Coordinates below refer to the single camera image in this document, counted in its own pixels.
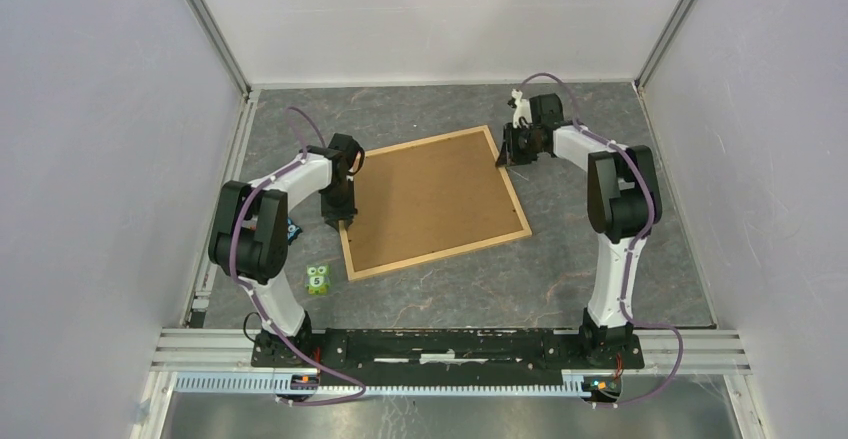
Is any wooden picture frame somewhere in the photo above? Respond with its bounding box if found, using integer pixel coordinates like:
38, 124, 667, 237
338, 124, 533, 283

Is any left aluminium corner post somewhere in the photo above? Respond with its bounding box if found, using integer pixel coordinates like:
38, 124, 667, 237
186, 0, 252, 97

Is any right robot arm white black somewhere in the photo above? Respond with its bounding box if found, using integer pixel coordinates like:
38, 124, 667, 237
496, 90, 662, 367

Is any blue owl toy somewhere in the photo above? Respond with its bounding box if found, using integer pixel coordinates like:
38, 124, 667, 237
287, 218, 303, 245

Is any toothed aluminium rail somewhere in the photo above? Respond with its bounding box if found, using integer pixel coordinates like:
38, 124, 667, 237
174, 372, 591, 399

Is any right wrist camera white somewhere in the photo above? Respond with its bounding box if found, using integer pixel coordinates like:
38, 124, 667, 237
507, 89, 533, 128

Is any aluminium corner post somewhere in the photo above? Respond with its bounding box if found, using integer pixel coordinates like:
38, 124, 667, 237
633, 0, 697, 91
186, 0, 252, 97

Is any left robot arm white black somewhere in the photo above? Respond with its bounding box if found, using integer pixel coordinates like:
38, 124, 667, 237
208, 134, 365, 367

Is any right aluminium corner post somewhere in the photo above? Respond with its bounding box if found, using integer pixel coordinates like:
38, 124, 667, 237
633, 0, 697, 91

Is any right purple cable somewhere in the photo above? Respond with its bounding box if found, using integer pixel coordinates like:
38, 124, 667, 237
517, 72, 685, 411

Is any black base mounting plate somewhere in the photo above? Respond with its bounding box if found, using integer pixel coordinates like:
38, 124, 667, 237
251, 327, 645, 389

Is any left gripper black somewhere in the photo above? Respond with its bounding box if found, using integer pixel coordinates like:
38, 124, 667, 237
322, 179, 359, 232

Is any green owl number toy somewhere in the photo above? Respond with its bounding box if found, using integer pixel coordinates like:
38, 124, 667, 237
306, 264, 330, 295

